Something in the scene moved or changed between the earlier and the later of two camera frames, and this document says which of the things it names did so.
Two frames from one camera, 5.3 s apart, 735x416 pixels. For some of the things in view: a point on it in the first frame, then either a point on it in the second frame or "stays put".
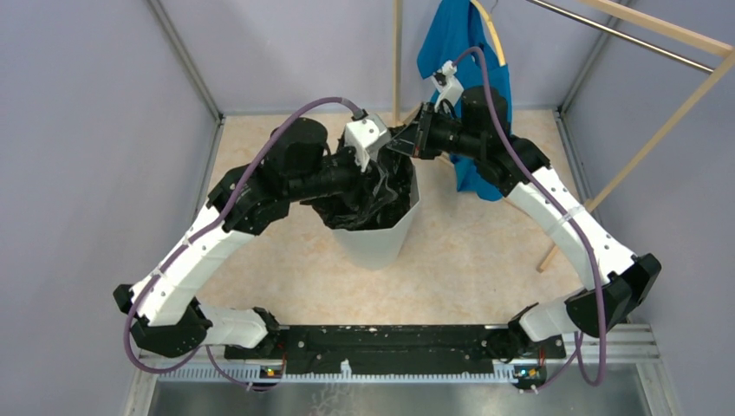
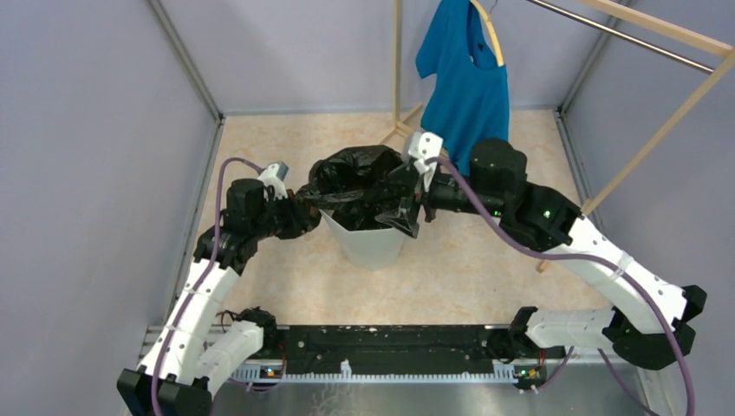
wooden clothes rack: (718, 44) stays put
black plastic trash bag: (379, 199) stays put
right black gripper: (406, 142) -> (427, 197)
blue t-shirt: (451, 36) stays put
